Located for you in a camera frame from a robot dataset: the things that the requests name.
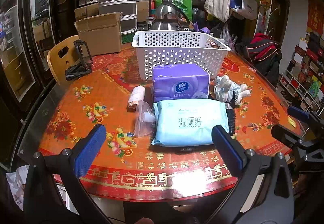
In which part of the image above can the white plastic bag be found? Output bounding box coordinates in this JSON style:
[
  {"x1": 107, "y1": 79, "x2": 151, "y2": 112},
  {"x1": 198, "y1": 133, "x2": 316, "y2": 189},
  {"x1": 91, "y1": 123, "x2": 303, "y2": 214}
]
[{"x1": 5, "y1": 165, "x2": 29, "y2": 212}]

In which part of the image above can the red floral tablecloth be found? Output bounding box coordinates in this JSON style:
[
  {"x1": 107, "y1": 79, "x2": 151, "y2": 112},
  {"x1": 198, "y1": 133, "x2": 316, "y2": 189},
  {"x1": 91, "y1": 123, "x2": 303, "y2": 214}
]
[{"x1": 38, "y1": 48, "x2": 304, "y2": 202}]

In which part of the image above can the open cardboard box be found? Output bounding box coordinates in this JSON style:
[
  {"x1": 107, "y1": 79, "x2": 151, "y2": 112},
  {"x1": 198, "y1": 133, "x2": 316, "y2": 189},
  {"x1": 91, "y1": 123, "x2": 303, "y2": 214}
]
[{"x1": 74, "y1": 12, "x2": 123, "y2": 57}]

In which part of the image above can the green plastic crate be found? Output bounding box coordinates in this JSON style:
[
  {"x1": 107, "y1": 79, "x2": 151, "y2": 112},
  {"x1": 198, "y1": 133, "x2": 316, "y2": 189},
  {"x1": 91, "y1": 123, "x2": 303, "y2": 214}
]
[{"x1": 121, "y1": 32, "x2": 137, "y2": 45}]

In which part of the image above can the pink cloth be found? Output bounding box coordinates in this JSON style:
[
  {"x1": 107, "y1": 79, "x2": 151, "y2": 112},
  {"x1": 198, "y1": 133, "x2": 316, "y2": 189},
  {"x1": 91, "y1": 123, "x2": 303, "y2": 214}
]
[{"x1": 127, "y1": 85, "x2": 146, "y2": 110}]

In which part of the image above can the steel kettle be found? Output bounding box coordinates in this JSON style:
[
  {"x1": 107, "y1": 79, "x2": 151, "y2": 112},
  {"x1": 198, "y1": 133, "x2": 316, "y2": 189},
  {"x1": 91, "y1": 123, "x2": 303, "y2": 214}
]
[{"x1": 150, "y1": 0, "x2": 191, "y2": 32}]

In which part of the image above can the white storage shelf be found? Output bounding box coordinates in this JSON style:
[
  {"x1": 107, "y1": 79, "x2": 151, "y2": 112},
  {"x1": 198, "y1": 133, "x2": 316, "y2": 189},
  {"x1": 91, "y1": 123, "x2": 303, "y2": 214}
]
[{"x1": 280, "y1": 32, "x2": 324, "y2": 113}]

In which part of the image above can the dark mirrored cabinet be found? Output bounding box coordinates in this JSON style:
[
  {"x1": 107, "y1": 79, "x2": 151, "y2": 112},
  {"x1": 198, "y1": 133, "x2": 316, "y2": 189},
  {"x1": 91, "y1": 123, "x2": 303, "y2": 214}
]
[{"x1": 0, "y1": 0, "x2": 76, "y2": 113}]

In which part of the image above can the black folding phone stand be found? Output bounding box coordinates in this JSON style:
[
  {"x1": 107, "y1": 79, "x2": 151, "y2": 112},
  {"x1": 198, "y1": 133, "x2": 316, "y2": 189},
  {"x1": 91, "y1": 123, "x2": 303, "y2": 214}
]
[{"x1": 65, "y1": 40, "x2": 94, "y2": 81}]

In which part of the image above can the clear zip bag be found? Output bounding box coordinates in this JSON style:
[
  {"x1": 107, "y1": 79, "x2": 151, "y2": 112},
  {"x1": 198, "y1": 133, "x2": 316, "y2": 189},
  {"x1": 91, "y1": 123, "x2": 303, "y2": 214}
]
[{"x1": 133, "y1": 101, "x2": 156, "y2": 137}]

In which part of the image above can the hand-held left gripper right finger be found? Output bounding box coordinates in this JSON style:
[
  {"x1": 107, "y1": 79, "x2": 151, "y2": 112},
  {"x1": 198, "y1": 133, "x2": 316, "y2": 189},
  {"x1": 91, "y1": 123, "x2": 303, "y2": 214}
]
[{"x1": 205, "y1": 125, "x2": 295, "y2": 224}]

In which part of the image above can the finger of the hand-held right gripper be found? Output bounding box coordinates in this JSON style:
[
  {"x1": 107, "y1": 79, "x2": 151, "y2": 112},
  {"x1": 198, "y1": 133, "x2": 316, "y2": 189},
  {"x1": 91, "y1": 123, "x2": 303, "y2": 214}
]
[
  {"x1": 287, "y1": 106, "x2": 324, "y2": 128},
  {"x1": 271, "y1": 124, "x2": 315, "y2": 155}
]

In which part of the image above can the purple tissue pack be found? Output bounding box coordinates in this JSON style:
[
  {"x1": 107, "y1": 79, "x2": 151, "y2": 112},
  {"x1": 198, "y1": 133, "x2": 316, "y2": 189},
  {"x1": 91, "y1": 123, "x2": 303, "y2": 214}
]
[{"x1": 152, "y1": 63, "x2": 210, "y2": 103}]

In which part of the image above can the black brush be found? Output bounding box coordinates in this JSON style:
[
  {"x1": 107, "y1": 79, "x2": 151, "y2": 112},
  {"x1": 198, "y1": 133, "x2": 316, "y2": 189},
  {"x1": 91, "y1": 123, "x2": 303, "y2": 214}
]
[{"x1": 225, "y1": 105, "x2": 237, "y2": 136}]

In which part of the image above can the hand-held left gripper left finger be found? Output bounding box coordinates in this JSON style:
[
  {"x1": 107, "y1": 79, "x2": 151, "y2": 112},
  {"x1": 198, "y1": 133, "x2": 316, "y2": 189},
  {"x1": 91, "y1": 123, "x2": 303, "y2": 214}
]
[{"x1": 24, "y1": 124, "x2": 112, "y2": 224}]

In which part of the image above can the red and black jacket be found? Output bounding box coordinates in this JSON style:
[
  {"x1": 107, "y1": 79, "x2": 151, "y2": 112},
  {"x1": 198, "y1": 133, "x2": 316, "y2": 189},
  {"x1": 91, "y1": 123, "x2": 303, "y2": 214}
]
[{"x1": 246, "y1": 33, "x2": 282, "y2": 85}]

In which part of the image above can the white perforated plastic basket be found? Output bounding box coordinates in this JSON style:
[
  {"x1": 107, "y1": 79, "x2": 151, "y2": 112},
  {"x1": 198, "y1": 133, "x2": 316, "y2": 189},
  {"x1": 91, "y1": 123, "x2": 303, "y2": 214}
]
[{"x1": 132, "y1": 30, "x2": 231, "y2": 81}]

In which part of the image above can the red wall poster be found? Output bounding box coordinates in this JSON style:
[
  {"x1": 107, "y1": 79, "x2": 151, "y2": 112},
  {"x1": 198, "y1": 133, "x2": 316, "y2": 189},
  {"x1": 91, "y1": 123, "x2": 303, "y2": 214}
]
[{"x1": 306, "y1": 0, "x2": 324, "y2": 35}]

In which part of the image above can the wooden chair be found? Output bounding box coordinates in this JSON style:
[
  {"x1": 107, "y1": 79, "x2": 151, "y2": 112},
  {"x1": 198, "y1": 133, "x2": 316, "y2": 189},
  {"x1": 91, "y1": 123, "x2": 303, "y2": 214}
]
[{"x1": 47, "y1": 35, "x2": 81, "y2": 83}]

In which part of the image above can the wet wipes pack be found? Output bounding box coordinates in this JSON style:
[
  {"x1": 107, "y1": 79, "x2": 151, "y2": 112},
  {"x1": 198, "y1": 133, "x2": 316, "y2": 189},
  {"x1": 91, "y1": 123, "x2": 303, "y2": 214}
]
[{"x1": 151, "y1": 101, "x2": 229, "y2": 147}]

